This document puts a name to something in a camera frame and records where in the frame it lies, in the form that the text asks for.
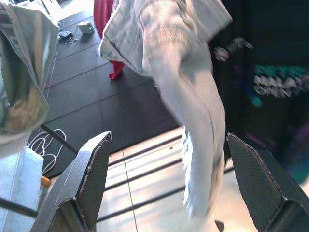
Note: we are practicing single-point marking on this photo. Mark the black rubber floor mat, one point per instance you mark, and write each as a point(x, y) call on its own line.
point(108, 108)

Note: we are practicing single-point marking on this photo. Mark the white grey striped garment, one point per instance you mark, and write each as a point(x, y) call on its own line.
point(26, 72)

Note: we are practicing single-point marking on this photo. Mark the white device green light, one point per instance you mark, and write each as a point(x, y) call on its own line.
point(85, 27)

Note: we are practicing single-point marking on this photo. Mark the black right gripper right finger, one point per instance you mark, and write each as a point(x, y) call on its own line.
point(256, 181)

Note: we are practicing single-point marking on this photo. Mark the black printed t-shirt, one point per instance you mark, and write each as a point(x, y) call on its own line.
point(272, 48)

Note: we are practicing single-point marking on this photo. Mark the small black box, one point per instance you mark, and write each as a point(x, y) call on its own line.
point(65, 35)

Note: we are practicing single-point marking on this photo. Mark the pale denim garment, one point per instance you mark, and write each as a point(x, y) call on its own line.
point(193, 91)

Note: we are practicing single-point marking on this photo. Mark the black metal clothes rack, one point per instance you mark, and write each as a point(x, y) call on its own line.
point(59, 139)

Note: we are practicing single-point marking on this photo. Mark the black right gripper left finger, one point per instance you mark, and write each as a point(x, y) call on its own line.
point(96, 169)

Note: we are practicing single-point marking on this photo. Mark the grey ottoman wooden legs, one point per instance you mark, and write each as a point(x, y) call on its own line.
point(19, 174)

